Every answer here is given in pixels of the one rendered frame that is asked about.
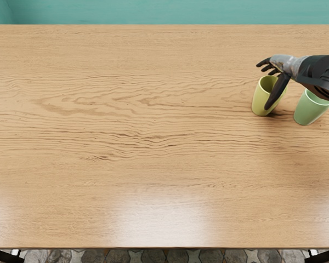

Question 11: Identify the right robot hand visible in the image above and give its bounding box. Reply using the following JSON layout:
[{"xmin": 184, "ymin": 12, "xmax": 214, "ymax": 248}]
[{"xmin": 256, "ymin": 54, "xmax": 303, "ymax": 111}]

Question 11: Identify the yellow-green cup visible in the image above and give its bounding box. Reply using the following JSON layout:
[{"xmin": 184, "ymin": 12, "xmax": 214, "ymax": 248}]
[{"xmin": 251, "ymin": 75, "xmax": 288, "ymax": 117}]

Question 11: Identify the light green cup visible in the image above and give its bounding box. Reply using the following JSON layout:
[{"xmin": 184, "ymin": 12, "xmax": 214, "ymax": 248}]
[{"xmin": 293, "ymin": 88, "xmax": 329, "ymax": 127}]

